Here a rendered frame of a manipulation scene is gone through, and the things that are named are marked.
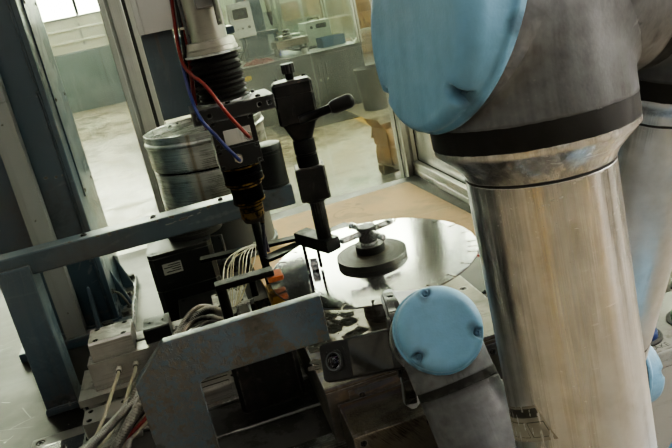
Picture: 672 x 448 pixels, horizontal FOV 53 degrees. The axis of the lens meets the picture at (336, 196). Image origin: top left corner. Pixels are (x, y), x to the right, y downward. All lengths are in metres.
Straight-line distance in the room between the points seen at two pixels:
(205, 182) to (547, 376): 1.29
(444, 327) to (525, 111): 0.28
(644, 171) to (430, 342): 0.22
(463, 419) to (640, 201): 0.23
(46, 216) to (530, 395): 1.20
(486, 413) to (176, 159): 1.17
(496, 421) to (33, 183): 1.09
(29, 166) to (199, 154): 0.38
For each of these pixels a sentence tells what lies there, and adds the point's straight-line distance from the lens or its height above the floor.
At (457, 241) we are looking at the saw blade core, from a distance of 1.07.
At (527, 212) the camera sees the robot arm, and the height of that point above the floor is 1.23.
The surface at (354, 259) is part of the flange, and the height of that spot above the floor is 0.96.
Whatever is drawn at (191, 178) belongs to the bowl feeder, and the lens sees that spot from 1.63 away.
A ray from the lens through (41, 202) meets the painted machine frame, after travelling 1.47.
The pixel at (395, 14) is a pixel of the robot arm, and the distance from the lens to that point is 0.37.
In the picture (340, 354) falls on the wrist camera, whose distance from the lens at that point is 0.79.
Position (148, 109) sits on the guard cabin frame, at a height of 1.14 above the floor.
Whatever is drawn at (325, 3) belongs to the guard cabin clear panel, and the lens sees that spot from 2.08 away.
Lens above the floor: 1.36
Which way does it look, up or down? 17 degrees down
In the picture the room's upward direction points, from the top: 12 degrees counter-clockwise
